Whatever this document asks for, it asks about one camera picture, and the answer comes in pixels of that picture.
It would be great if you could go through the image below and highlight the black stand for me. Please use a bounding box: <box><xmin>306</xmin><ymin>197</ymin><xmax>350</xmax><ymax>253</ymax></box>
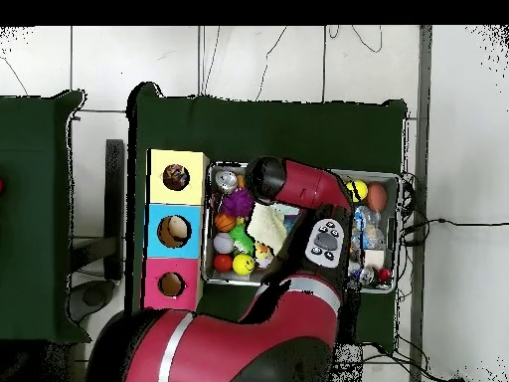
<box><xmin>71</xmin><ymin>138</ymin><xmax>126</xmax><ymax>282</ymax></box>

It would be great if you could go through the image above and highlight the black cable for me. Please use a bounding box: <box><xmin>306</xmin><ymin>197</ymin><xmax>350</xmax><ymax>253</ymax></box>
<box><xmin>401</xmin><ymin>216</ymin><xmax>509</xmax><ymax>246</ymax></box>

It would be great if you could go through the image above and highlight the metal mesh bin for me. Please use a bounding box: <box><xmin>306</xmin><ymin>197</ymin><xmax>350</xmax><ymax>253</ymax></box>
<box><xmin>200</xmin><ymin>160</ymin><xmax>403</xmax><ymax>294</ymax></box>

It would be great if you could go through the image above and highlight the dark green tablecloth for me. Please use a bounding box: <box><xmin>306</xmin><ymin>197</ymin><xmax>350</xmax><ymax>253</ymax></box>
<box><xmin>124</xmin><ymin>82</ymin><xmax>409</xmax><ymax>353</ymax></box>
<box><xmin>0</xmin><ymin>90</ymin><xmax>91</xmax><ymax>344</ymax></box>

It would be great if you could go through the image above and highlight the white baseball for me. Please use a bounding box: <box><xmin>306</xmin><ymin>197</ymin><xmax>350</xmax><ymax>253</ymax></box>
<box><xmin>213</xmin><ymin>232</ymin><xmax>236</xmax><ymax>256</ymax></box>

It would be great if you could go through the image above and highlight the small orange basketball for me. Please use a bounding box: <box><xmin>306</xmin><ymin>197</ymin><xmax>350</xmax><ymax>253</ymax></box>
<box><xmin>214</xmin><ymin>212</ymin><xmax>239</xmax><ymax>233</ymax></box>

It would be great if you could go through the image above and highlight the orange ball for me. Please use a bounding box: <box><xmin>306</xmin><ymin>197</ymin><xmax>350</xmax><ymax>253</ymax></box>
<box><xmin>213</xmin><ymin>253</ymin><xmax>234</xmax><ymax>273</ymax></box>

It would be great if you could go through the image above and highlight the grey floor strip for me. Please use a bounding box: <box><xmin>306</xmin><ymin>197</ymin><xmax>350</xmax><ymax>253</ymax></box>
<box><xmin>409</xmin><ymin>25</ymin><xmax>433</xmax><ymax>382</ymax></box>

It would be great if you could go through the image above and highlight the grey rounded stand base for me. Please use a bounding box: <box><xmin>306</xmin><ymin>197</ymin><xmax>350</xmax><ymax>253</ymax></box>
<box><xmin>66</xmin><ymin>279</ymin><xmax>117</xmax><ymax>324</ymax></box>

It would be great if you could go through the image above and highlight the yellow tennis ball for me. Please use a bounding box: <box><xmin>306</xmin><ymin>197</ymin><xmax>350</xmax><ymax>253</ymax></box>
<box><xmin>344</xmin><ymin>179</ymin><xmax>369</xmax><ymax>203</ymax></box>

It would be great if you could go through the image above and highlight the cream fluffy cloth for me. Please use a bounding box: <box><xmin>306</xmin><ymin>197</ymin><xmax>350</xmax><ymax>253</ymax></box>
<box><xmin>246</xmin><ymin>201</ymin><xmax>289</xmax><ymax>256</ymax></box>

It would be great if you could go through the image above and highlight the purple spiky monster toy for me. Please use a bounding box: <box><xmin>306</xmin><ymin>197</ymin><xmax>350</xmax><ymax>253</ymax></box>
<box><xmin>219</xmin><ymin>186</ymin><xmax>255</xmax><ymax>218</ymax></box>

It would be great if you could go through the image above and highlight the yellow smiley ball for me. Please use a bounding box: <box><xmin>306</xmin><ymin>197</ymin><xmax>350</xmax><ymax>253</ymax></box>
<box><xmin>232</xmin><ymin>253</ymin><xmax>255</xmax><ymax>277</ymax></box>

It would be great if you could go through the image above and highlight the mint green cloth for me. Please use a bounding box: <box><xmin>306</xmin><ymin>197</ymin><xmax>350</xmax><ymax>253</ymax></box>
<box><xmin>273</xmin><ymin>202</ymin><xmax>301</xmax><ymax>218</ymax></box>

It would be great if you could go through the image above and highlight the wooden box with three holes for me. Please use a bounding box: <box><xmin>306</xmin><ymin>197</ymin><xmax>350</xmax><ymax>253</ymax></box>
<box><xmin>138</xmin><ymin>147</ymin><xmax>211</xmax><ymax>312</ymax></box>

